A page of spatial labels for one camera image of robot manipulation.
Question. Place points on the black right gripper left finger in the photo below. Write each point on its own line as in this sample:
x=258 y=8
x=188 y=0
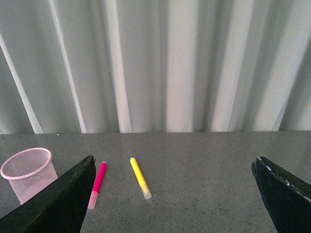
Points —
x=59 y=208

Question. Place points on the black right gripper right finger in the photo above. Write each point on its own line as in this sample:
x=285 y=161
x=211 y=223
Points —
x=286 y=197

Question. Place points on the pink marker pen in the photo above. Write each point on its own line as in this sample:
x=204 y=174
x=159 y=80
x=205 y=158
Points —
x=97 y=186

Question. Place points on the pink mesh cup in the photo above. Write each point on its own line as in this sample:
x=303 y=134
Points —
x=29 y=172

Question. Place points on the yellow marker pen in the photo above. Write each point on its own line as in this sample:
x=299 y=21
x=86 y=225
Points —
x=140 y=178

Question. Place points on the white curtain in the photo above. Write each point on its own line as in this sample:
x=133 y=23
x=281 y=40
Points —
x=137 y=66

